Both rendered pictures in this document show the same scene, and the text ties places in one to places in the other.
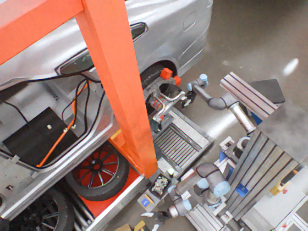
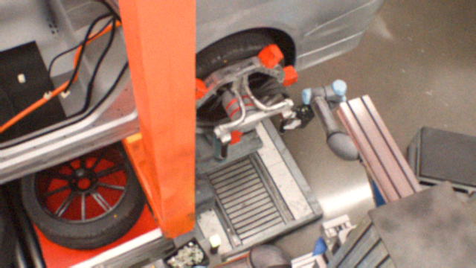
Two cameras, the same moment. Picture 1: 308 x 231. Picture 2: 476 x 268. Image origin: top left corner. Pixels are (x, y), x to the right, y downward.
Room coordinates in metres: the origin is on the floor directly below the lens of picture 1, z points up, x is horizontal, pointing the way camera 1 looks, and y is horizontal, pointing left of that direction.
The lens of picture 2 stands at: (-0.03, -0.16, 3.41)
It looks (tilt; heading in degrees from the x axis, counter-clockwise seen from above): 62 degrees down; 3
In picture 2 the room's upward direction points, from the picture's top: 8 degrees clockwise
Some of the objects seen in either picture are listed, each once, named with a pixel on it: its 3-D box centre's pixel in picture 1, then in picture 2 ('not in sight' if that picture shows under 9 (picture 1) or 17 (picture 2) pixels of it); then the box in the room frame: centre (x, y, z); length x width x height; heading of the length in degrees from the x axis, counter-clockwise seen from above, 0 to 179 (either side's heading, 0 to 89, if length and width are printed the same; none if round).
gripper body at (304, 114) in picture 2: (192, 94); (308, 112); (1.56, -0.42, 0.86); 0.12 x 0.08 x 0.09; 127
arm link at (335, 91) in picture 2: (201, 80); (334, 91); (1.65, -0.53, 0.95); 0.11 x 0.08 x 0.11; 113
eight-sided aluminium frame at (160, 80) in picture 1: (155, 100); (234, 98); (1.56, -0.04, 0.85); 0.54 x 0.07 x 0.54; 126
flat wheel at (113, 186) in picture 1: (98, 168); (85, 187); (1.11, 0.70, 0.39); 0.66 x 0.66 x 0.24
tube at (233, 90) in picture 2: (155, 104); (229, 105); (1.40, -0.03, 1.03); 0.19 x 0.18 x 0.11; 36
